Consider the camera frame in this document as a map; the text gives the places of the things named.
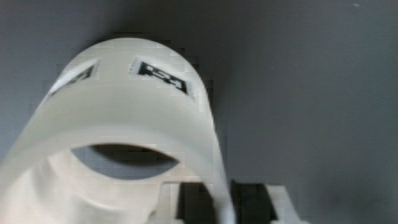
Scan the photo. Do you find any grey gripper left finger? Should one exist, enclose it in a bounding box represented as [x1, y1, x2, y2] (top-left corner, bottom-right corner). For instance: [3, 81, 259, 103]
[154, 182, 214, 224]

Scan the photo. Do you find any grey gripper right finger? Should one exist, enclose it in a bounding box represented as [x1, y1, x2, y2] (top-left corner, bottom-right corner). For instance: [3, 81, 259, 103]
[230, 181, 309, 224]

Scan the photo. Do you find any white lamp shade with tags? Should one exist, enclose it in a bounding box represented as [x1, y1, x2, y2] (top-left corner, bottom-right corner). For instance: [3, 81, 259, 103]
[0, 38, 236, 224]

